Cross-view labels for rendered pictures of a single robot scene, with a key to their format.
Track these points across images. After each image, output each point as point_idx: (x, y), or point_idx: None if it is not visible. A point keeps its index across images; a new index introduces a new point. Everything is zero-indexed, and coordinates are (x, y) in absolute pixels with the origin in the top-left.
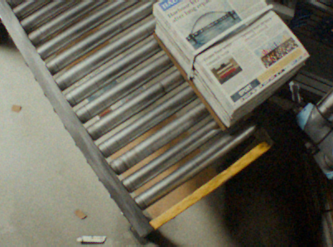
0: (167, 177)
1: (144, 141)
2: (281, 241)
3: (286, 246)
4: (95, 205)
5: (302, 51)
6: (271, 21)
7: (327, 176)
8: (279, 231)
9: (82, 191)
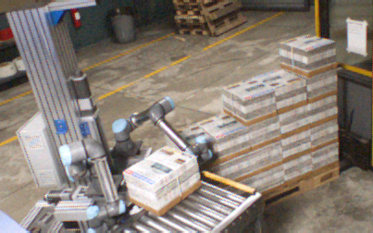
0: (229, 195)
1: (215, 206)
2: (247, 229)
3: (249, 226)
4: None
5: (164, 147)
6: (152, 156)
7: (211, 155)
8: (242, 231)
9: None
